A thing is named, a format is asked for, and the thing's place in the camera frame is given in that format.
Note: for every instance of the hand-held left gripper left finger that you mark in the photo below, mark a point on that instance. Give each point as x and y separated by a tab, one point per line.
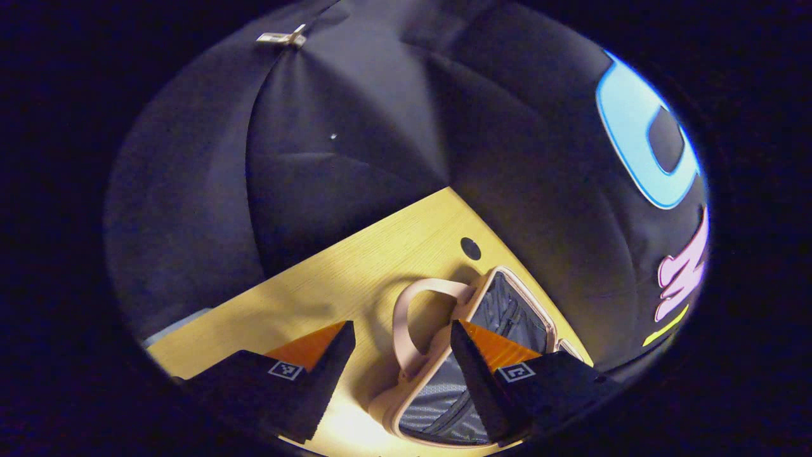
330	381

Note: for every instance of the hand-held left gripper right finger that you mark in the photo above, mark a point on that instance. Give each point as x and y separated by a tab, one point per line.
482	387

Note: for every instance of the pink suitcase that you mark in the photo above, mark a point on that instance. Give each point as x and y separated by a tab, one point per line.
431	393

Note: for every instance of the black backdrop cloth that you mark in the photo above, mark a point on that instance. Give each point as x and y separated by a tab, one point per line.
380	127

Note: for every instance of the silver metal clip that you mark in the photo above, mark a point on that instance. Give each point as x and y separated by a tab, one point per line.
282	38

